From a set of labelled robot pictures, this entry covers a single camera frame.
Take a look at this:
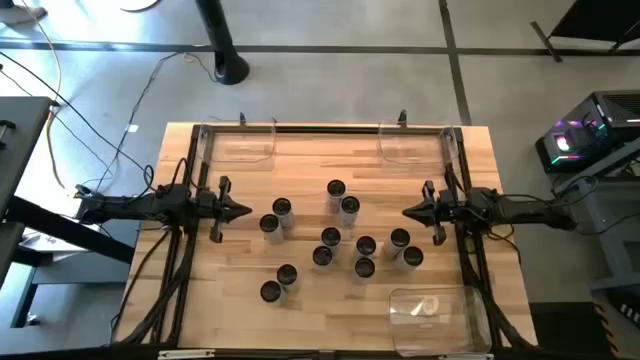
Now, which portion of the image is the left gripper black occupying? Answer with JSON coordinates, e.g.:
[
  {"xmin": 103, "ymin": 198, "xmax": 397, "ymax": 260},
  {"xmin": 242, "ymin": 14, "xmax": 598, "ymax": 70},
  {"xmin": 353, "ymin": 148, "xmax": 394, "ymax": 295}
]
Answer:
[{"xmin": 197, "ymin": 175, "xmax": 253, "ymax": 245}]

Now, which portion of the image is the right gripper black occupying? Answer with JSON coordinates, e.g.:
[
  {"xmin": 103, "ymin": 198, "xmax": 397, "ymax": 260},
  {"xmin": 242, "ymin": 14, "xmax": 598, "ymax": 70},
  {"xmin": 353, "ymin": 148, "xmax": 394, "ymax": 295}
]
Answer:
[{"xmin": 402, "ymin": 180, "xmax": 459, "ymax": 246}]

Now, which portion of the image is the teal palm Celsius can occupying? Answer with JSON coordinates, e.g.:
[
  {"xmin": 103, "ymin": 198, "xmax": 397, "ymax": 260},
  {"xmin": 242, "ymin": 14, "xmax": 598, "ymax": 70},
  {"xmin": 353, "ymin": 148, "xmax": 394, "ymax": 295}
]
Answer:
[
  {"xmin": 276, "ymin": 264, "xmax": 302, "ymax": 294},
  {"xmin": 312, "ymin": 245, "xmax": 335, "ymax": 275},
  {"xmin": 258, "ymin": 213, "xmax": 285, "ymax": 246},
  {"xmin": 320, "ymin": 226, "xmax": 343, "ymax": 257}
]

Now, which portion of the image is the clear plastic bin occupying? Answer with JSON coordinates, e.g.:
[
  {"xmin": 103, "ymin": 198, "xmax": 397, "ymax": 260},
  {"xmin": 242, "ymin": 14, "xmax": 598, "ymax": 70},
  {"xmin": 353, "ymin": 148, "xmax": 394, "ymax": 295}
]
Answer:
[
  {"xmin": 198, "ymin": 121, "xmax": 278, "ymax": 165},
  {"xmin": 388, "ymin": 285, "xmax": 493, "ymax": 358},
  {"xmin": 377, "ymin": 121, "xmax": 459, "ymax": 166}
]

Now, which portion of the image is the black tower floor stand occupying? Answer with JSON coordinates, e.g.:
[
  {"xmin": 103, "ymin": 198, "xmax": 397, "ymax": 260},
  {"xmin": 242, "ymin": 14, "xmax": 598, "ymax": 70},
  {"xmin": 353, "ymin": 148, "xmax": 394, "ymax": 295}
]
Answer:
[{"xmin": 194, "ymin": 0, "xmax": 251, "ymax": 86}]

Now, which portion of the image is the black mat with hazard stripes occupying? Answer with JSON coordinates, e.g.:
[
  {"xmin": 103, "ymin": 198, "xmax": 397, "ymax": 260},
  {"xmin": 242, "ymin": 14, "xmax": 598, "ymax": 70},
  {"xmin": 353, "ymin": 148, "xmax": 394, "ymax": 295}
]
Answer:
[{"xmin": 529, "ymin": 301, "xmax": 624, "ymax": 360}]

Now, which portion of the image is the white sheet under desk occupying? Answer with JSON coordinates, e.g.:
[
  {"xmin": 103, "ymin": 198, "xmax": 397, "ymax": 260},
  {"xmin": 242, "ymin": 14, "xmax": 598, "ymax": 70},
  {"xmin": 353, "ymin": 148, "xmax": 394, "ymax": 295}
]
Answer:
[{"xmin": 19, "ymin": 219, "xmax": 104, "ymax": 254}]

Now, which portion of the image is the grey metal cart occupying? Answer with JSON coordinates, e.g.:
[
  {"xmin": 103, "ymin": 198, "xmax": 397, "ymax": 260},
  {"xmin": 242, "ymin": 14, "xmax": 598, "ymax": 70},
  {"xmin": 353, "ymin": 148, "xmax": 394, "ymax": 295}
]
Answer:
[{"xmin": 552, "ymin": 144, "xmax": 640, "ymax": 294}]

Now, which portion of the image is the computer case with RGB lights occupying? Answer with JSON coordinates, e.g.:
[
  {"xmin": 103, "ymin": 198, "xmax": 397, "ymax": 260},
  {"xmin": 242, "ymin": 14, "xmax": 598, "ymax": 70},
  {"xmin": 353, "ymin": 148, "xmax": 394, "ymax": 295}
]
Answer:
[{"xmin": 534, "ymin": 89, "xmax": 640, "ymax": 175}]

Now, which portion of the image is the black desk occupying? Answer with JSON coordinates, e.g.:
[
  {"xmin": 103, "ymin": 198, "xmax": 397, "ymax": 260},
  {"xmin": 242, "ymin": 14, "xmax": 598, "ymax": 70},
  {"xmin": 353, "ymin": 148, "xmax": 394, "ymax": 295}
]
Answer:
[{"xmin": 0, "ymin": 95, "xmax": 137, "ymax": 330}]

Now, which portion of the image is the person's shoe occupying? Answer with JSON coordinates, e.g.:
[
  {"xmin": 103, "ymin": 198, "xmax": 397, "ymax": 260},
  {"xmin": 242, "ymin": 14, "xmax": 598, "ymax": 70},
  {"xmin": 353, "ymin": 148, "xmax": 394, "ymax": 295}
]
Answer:
[{"xmin": 0, "ymin": 3, "xmax": 49, "ymax": 27}]

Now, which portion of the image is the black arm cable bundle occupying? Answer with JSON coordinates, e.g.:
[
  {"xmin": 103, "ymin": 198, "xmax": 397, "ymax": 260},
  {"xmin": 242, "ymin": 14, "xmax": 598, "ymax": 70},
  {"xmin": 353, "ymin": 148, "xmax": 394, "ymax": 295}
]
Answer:
[
  {"xmin": 110, "ymin": 227, "xmax": 199, "ymax": 346},
  {"xmin": 457, "ymin": 224, "xmax": 539, "ymax": 351}
]

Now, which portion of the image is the white metal edge bracket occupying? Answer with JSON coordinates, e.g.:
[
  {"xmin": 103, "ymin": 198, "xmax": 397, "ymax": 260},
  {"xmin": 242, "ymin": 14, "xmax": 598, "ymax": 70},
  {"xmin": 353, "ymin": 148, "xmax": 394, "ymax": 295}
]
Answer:
[
  {"xmin": 157, "ymin": 348, "xmax": 216, "ymax": 360},
  {"xmin": 437, "ymin": 352, "xmax": 495, "ymax": 360}
]

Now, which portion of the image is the black floor cable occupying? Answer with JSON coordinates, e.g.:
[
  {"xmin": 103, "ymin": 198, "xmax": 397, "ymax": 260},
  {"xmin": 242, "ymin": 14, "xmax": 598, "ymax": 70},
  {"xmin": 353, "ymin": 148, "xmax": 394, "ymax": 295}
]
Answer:
[
  {"xmin": 0, "ymin": 49, "xmax": 156, "ymax": 194},
  {"xmin": 94, "ymin": 49, "xmax": 221, "ymax": 194}
]

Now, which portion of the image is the yellow floor cable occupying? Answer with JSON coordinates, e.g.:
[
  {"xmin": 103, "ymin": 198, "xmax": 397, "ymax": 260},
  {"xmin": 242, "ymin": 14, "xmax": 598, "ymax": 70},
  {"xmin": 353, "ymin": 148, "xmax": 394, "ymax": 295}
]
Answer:
[{"xmin": 19, "ymin": 0, "xmax": 66, "ymax": 190}]

